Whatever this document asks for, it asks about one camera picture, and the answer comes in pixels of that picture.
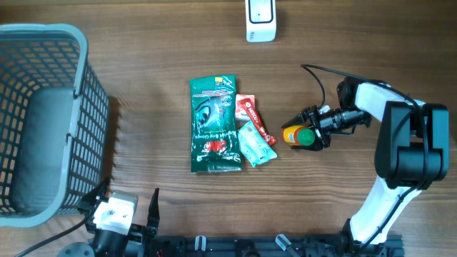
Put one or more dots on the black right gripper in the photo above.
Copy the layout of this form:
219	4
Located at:
320	138

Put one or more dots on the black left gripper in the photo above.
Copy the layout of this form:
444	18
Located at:
137	232

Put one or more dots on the orange sauce bottle green cap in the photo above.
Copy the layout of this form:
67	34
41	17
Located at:
298	135

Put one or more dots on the teal wet wipes pack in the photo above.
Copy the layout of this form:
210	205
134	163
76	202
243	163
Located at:
253	146

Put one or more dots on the red coffee stick sachet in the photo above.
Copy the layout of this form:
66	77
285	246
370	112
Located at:
249	108

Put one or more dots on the small red white carton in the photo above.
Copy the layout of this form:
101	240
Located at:
240	112

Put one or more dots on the green gloves package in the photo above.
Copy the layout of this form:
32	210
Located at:
214	138

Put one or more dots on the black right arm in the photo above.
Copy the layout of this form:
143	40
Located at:
412	149

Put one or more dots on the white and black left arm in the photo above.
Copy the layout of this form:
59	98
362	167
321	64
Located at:
107	243

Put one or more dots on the white barcode scanner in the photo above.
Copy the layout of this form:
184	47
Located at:
260	20

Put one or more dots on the grey plastic mesh basket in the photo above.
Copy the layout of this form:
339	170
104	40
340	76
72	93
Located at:
54	117

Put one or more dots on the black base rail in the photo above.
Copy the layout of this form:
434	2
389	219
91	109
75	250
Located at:
321	245

